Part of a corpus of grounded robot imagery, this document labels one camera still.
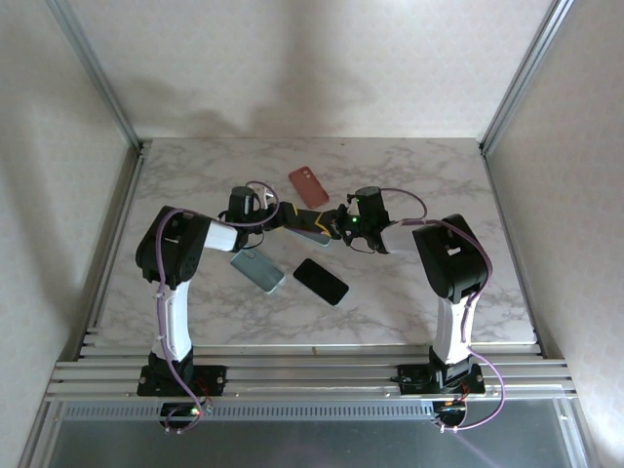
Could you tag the light blue phone case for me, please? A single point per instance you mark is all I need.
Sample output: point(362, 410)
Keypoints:
point(312, 240)
point(258, 272)

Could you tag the pink phone case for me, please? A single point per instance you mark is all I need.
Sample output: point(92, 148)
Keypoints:
point(308, 187)

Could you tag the black smartphone blue rim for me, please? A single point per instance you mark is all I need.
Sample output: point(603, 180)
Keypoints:
point(321, 282)

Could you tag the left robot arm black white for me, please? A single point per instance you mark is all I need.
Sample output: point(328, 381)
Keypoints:
point(170, 253)

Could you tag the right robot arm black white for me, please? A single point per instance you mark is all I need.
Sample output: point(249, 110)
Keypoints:
point(453, 258)

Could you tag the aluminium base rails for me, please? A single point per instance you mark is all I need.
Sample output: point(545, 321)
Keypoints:
point(312, 378)

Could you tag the grey metal sheet panel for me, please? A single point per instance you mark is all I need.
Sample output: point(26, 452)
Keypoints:
point(312, 446)

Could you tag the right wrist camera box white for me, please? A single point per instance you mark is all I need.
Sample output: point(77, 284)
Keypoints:
point(355, 208)

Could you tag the aluminium side rail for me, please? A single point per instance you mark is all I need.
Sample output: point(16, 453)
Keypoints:
point(503, 195)
point(129, 195)

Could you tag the aluminium frame post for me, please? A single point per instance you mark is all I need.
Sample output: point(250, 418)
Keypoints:
point(95, 73)
point(526, 73)

